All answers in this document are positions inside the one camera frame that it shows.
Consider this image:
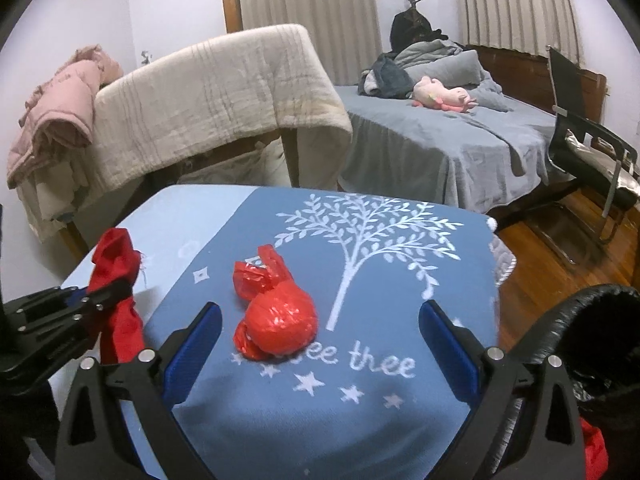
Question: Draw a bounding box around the red plastic bag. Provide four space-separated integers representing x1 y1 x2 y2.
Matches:
232 245 319 361

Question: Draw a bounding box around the blue tree-print table mat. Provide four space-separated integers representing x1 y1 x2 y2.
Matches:
49 183 501 480

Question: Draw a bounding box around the red cloth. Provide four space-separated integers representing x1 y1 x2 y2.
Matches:
88 228 144 365

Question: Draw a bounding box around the coat stand with black coat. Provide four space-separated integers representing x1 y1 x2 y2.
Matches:
390 0 449 54

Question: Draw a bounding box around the left beige curtain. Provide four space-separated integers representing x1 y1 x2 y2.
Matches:
240 0 382 86

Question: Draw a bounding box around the bed with grey sheet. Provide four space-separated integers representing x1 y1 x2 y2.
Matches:
337 86 569 212

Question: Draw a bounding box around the silver chair cushion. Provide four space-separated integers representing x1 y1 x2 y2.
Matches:
564 130 640 202

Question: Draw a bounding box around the wooden headboard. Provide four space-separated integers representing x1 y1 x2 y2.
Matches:
469 46 606 122

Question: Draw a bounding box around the pink jacket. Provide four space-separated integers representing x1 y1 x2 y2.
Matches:
6 44 124 188

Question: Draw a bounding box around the pink plush toy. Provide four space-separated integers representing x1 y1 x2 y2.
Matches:
411 76 477 113

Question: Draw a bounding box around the right beige curtain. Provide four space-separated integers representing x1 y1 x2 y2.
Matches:
459 0 582 64

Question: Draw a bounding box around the dark grey clothes pile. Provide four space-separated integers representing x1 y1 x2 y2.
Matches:
358 53 414 100

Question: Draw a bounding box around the black lined trash bin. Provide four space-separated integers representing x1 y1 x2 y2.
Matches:
513 284 640 479

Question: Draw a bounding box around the beige quilt on rack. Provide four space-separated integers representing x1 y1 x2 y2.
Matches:
14 24 352 240

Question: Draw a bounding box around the orange textured mat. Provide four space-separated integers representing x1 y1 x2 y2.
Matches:
580 418 608 480

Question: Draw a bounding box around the grey crumpled duvet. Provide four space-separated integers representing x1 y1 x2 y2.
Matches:
395 39 511 112

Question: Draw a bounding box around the black office chair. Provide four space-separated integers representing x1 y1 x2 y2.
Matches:
525 48 639 266

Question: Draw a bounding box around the beige curtain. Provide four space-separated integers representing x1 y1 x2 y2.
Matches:
459 0 582 64
240 0 382 86

